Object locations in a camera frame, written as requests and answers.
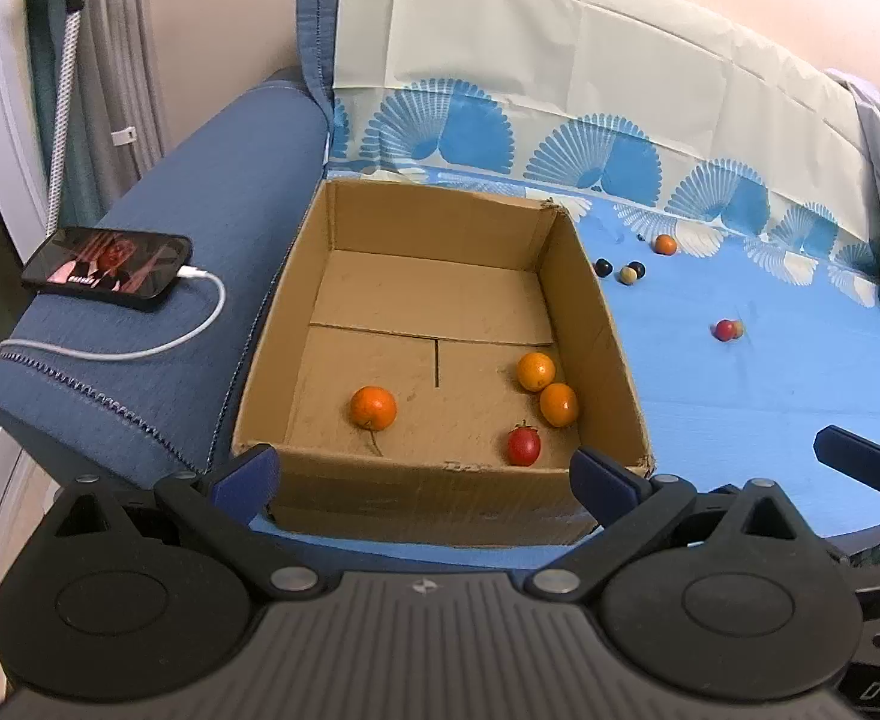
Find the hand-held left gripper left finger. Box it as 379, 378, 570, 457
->
50, 444, 328, 601

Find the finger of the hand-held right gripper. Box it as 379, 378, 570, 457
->
815, 425, 880, 478

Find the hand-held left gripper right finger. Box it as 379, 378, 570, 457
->
524, 446, 812, 605

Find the red cherry tomato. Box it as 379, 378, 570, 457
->
506, 421, 542, 467

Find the orange mandarin with stem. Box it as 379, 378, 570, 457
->
350, 385, 399, 458

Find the brown cardboard box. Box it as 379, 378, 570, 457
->
231, 178, 652, 547

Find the blue white fan-print sheet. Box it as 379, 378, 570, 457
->
260, 0, 880, 563

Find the black smartphone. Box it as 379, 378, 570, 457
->
21, 226, 193, 314

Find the blue fabric sofa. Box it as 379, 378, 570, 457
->
0, 0, 606, 578

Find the teal curtain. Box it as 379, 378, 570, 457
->
23, 0, 103, 235

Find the grey curtain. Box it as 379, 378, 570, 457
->
83, 0, 172, 218

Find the white charging cable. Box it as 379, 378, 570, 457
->
0, 264, 229, 362

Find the black white braided cord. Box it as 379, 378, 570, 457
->
44, 6, 85, 238

